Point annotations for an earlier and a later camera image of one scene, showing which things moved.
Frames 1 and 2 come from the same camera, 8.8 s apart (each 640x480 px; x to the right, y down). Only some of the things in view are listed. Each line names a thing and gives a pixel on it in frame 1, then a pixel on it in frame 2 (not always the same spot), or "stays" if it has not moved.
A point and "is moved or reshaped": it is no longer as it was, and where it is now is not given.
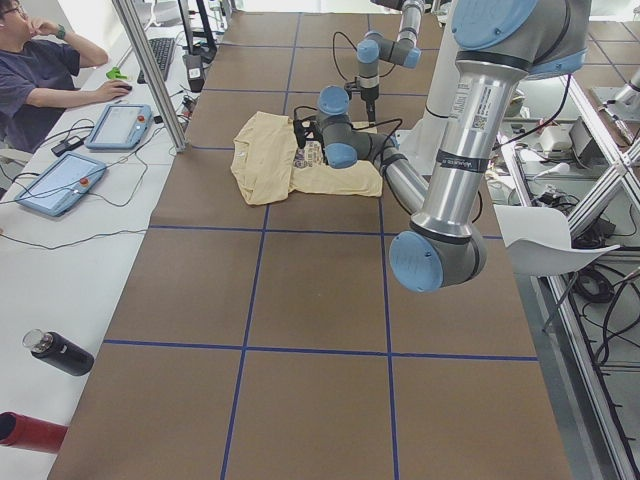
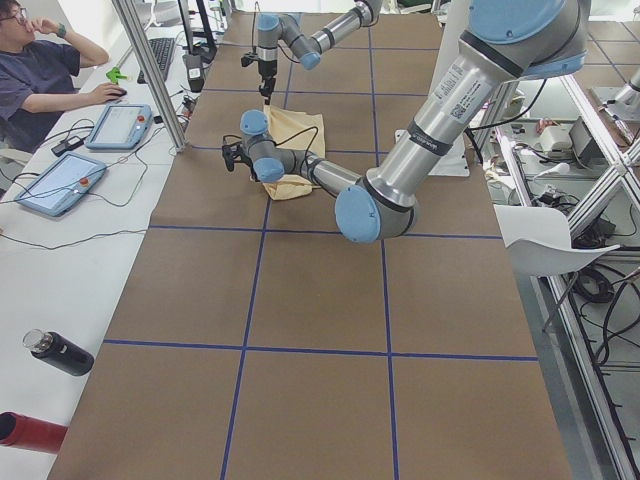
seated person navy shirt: (39, 72) stays
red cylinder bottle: (19, 430) stays
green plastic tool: (115, 73) stays
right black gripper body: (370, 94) → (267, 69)
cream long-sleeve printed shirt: (268, 162) is moved or reshaped
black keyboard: (162, 49) stays
